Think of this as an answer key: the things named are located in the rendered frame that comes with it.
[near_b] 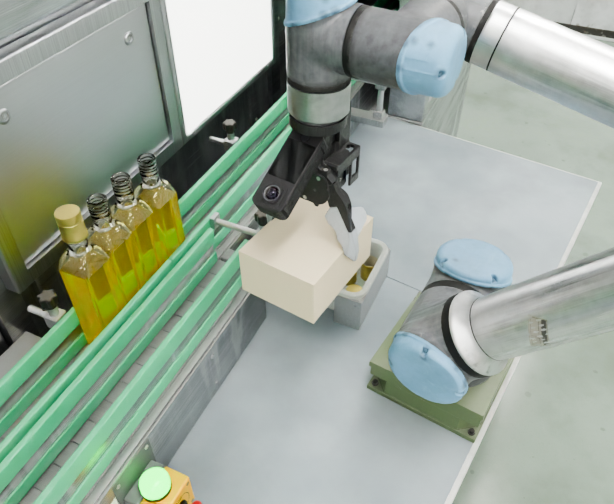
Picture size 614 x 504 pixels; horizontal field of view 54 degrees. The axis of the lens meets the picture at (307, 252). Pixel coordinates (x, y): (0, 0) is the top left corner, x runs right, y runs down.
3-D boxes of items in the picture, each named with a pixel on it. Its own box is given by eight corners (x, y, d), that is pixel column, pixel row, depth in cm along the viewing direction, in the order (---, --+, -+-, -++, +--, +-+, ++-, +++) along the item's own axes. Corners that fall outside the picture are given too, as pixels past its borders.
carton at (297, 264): (369, 255, 91) (373, 217, 86) (313, 323, 81) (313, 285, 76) (303, 227, 96) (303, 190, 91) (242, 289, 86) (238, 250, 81)
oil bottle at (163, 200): (167, 261, 114) (147, 169, 100) (192, 270, 113) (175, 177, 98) (150, 281, 111) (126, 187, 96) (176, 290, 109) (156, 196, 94)
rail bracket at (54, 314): (52, 330, 103) (28, 275, 93) (84, 344, 100) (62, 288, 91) (36, 347, 100) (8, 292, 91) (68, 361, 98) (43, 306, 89)
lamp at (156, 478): (152, 468, 90) (149, 458, 88) (178, 480, 88) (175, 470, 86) (134, 495, 87) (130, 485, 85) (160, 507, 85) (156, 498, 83)
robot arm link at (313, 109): (330, 101, 66) (269, 82, 69) (328, 137, 69) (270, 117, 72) (363, 74, 71) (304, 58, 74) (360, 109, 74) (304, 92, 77)
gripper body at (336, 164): (359, 182, 82) (365, 103, 74) (327, 216, 77) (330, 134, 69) (312, 165, 85) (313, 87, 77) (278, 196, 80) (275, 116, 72)
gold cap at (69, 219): (81, 224, 86) (73, 199, 83) (92, 236, 84) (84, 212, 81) (57, 235, 84) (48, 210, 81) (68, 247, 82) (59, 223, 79)
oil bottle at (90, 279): (110, 325, 103) (77, 231, 88) (136, 336, 101) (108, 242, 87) (88, 349, 99) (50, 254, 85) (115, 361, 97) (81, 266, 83)
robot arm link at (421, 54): (485, 2, 63) (388, -16, 67) (449, 39, 55) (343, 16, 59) (470, 73, 68) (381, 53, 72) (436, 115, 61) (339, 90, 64)
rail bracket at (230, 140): (218, 163, 139) (212, 111, 130) (244, 170, 137) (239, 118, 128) (209, 172, 137) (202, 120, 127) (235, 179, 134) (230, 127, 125)
